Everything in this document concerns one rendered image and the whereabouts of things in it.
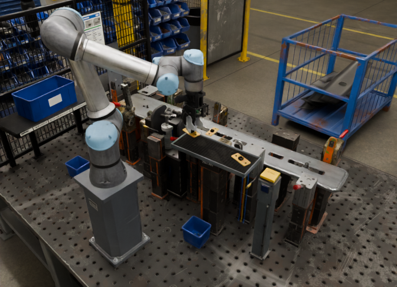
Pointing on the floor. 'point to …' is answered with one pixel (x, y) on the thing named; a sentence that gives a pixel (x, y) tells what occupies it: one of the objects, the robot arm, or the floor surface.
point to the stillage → (334, 87)
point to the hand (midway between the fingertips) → (191, 129)
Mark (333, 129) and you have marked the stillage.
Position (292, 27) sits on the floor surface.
